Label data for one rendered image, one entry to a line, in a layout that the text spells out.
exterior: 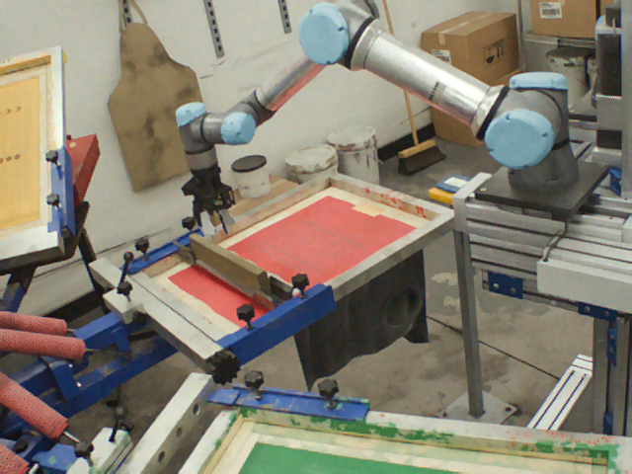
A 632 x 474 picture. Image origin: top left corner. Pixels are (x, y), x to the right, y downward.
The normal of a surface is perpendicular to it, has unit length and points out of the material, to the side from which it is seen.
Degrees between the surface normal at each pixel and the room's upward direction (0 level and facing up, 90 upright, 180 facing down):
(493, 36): 89
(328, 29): 86
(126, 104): 87
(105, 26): 90
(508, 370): 0
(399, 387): 0
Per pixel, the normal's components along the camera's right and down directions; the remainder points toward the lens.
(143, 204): 0.62, 0.26
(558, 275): -0.63, 0.46
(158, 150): 0.85, 0.10
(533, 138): -0.34, 0.55
